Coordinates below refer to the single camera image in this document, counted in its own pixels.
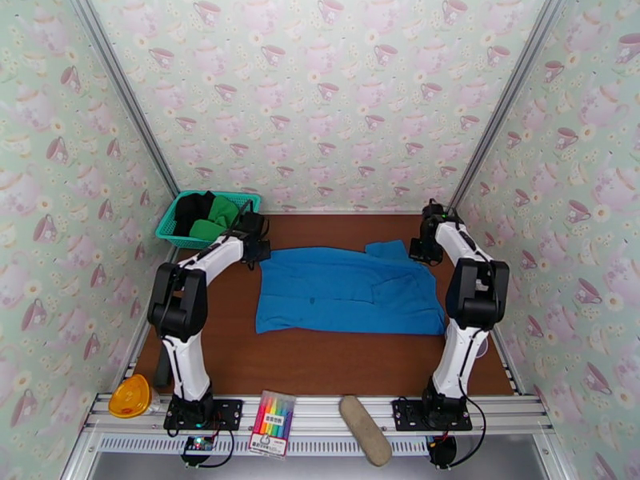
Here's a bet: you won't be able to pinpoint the green t-shirt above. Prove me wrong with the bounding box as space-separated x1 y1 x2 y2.
189 193 242 240

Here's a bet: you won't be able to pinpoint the black t-shirt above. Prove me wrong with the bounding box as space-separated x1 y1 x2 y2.
172 191 216 237

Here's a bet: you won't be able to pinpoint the blue t-shirt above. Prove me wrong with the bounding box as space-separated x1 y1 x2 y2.
254 239 447 337

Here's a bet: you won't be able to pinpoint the teal plastic basket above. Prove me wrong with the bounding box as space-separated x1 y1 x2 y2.
154 190 262 250

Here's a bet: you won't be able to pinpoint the highlighter pen pack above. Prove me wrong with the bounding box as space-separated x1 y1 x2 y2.
247 390 297 457

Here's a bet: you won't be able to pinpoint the beige oblong stone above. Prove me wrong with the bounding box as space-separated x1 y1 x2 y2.
338 394 393 468

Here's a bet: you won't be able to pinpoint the orange plastic lid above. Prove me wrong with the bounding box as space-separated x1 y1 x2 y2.
108 374 152 420

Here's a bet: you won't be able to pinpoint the black round device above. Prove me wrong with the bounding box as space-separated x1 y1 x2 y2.
427 435 458 469

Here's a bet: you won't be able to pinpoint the small circuit board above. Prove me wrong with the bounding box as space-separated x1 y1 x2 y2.
182 435 217 454

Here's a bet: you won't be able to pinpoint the black left wrist camera cable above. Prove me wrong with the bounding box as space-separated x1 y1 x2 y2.
227 199 255 236

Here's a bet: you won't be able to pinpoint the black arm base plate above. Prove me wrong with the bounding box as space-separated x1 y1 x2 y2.
391 398 474 432
163 398 244 432

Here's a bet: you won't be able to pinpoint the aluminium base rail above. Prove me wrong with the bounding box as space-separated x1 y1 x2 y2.
82 393 556 434

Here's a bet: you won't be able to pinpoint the aluminium frame post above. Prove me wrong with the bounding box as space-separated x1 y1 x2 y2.
67 0 181 197
447 0 571 214

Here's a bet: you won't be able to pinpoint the black base power cable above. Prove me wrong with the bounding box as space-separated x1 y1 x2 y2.
427 393 487 467
167 426 237 469

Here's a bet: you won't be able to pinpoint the perforated metal cable duct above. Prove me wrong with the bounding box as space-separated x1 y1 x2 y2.
94 432 549 457

